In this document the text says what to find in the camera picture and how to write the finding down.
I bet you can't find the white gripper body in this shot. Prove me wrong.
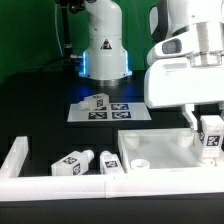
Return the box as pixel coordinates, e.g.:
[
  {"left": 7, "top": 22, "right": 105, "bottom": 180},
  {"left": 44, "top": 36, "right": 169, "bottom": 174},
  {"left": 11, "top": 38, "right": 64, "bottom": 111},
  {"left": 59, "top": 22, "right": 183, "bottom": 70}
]
[{"left": 144, "top": 58, "right": 224, "bottom": 108}]

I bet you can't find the white square tabletop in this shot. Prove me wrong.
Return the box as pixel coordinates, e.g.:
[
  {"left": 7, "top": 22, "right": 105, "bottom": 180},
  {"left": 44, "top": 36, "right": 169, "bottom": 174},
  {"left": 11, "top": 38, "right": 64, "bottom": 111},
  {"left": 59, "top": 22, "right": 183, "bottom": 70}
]
[{"left": 118, "top": 128, "right": 216, "bottom": 173}]

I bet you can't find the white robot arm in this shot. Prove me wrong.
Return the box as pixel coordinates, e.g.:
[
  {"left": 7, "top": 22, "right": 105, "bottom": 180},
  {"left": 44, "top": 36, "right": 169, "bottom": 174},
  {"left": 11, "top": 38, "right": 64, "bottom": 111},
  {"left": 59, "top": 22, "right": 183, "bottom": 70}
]
[{"left": 80, "top": 0, "right": 224, "bottom": 129}]

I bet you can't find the white marker sheet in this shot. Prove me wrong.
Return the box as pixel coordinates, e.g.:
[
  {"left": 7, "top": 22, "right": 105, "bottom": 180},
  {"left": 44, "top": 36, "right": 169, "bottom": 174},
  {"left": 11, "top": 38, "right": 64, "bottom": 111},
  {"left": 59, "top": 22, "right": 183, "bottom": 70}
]
[{"left": 67, "top": 102, "right": 151, "bottom": 122}]

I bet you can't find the white U-shaped fence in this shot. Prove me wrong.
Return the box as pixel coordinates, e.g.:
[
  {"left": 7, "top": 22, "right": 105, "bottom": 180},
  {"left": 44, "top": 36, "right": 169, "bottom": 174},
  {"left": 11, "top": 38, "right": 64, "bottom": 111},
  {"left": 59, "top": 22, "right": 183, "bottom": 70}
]
[{"left": 0, "top": 137, "right": 224, "bottom": 202}]

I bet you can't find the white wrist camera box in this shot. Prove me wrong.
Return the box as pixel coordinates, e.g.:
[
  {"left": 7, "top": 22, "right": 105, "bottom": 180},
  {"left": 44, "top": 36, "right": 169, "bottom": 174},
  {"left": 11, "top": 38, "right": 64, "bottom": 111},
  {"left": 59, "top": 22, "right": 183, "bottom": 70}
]
[{"left": 147, "top": 34, "right": 195, "bottom": 65}]

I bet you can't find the black cable on table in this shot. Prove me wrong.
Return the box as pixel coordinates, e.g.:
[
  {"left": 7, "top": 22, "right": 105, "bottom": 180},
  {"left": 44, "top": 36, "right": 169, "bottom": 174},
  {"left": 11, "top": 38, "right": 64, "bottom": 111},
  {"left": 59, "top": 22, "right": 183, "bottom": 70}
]
[{"left": 0, "top": 54, "right": 84, "bottom": 84}]

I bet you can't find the black camera stand pole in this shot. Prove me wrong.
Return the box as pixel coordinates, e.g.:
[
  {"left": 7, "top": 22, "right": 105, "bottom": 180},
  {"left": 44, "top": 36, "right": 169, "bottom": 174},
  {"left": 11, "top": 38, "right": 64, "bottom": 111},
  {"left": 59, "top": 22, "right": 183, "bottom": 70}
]
[{"left": 55, "top": 0, "right": 85, "bottom": 58}]

